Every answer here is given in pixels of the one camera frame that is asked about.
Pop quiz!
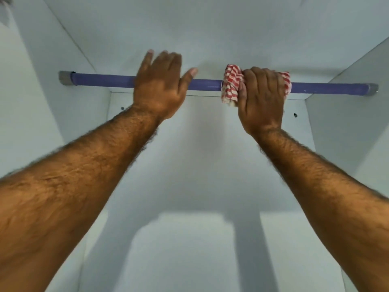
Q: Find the person's left hand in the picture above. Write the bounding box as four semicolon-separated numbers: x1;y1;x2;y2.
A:
133;50;199;121

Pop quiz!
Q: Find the person's right hand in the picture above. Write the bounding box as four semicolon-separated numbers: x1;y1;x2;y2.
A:
238;66;286;137

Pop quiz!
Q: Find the red white checkered cloth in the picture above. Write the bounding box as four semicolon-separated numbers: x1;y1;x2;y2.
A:
221;64;292;107

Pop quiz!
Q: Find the person's left forearm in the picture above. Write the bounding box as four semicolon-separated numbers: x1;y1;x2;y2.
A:
0;105;165;292

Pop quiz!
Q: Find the person's right forearm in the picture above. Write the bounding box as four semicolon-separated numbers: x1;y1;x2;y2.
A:
252;126;389;292

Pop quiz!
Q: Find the purple closet rod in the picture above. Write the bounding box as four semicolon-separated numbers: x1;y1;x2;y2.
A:
71;72;370;96

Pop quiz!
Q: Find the white wardrobe cabinet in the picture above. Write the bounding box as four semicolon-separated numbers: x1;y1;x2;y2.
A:
0;0;389;292

